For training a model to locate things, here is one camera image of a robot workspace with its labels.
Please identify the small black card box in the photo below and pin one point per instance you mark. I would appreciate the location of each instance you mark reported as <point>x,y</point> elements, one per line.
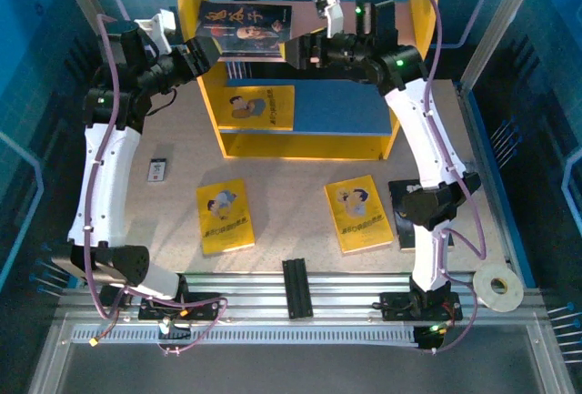
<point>157,170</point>

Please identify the yellow pink blue bookshelf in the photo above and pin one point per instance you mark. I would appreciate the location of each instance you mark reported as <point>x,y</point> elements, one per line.
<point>345,107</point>

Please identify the white tape roll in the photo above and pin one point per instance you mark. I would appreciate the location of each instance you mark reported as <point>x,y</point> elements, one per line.
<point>484,296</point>

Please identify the black rail bracket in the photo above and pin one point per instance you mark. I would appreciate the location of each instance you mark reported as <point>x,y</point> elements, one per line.
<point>298,289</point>

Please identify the aluminium frame post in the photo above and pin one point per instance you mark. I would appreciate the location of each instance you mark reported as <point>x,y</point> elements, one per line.
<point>100,30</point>
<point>498,25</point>

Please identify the black wolf cover book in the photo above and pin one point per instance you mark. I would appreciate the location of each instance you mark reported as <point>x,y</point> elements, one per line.
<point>396,212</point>

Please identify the yellow paperback book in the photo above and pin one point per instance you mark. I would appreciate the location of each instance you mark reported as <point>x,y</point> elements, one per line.
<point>259,107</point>
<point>225,221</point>
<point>359,216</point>

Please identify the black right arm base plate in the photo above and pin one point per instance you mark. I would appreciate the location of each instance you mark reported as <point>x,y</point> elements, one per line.
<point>393,307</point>

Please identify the aluminium rail base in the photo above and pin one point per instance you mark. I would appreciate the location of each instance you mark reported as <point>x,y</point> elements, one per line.
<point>350,285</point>

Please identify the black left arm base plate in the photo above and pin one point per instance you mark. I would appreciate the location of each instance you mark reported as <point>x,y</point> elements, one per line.
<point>204,308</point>

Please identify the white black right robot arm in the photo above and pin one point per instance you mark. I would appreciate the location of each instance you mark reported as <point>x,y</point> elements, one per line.
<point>423,139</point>

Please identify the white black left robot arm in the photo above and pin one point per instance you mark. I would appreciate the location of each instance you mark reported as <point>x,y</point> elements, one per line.
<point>104,184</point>

